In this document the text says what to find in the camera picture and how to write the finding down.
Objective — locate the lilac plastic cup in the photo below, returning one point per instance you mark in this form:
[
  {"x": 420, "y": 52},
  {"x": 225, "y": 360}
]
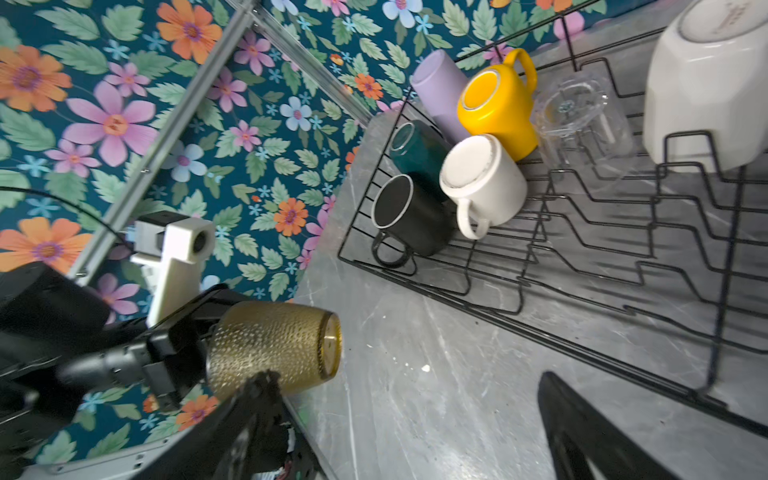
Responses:
[{"x": 439, "y": 83}]

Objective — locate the black wire dish rack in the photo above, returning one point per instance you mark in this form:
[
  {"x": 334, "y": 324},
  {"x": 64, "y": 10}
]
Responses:
[{"x": 655, "y": 274}]

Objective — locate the cream white mug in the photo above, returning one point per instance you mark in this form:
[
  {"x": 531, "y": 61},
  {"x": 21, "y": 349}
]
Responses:
[{"x": 706, "y": 92}]

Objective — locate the black mug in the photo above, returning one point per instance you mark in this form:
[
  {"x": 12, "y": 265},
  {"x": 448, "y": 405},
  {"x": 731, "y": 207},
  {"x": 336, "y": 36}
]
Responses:
[{"x": 403, "y": 210}]

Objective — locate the yellow mug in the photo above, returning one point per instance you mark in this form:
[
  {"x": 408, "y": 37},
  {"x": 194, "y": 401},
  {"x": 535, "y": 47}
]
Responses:
[{"x": 499, "y": 101}]

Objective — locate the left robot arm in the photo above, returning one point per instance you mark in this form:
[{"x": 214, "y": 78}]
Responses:
[{"x": 61, "y": 358}]

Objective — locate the olive green glass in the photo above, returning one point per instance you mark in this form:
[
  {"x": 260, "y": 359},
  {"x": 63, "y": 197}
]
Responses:
[{"x": 302, "y": 344}]

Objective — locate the clear drinking glass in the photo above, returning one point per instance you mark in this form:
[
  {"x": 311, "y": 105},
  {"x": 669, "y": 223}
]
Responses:
[{"x": 579, "y": 122}]

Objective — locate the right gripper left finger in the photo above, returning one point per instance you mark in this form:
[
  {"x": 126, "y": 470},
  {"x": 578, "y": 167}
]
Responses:
[{"x": 249, "y": 436}]

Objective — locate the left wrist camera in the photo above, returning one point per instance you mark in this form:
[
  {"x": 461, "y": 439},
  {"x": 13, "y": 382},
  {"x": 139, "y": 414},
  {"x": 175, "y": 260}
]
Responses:
[{"x": 171, "y": 249}]

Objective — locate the dark green mug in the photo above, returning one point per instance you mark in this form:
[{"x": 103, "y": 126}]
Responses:
[{"x": 418, "y": 151}]

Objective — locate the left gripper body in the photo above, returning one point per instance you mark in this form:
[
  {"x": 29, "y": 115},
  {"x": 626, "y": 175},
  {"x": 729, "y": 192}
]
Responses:
[{"x": 178, "y": 346}]

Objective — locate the red white mug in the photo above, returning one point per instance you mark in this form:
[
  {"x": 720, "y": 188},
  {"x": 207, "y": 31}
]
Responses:
[{"x": 486, "y": 185}]

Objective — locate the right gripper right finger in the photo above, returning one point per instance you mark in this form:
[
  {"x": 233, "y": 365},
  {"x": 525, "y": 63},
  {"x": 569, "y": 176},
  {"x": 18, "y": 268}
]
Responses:
[{"x": 582, "y": 440}]

